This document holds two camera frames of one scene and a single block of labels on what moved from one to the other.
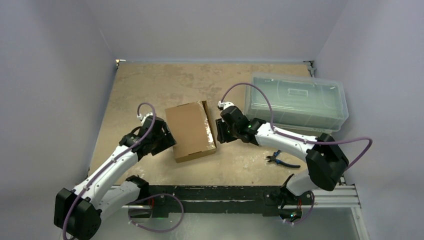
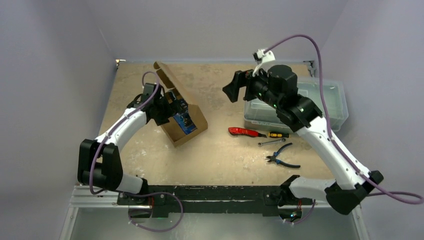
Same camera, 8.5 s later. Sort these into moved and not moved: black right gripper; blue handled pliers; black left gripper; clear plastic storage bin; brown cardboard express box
Moved: black left gripper; brown cardboard express box; black right gripper
Not moved: clear plastic storage bin; blue handled pliers
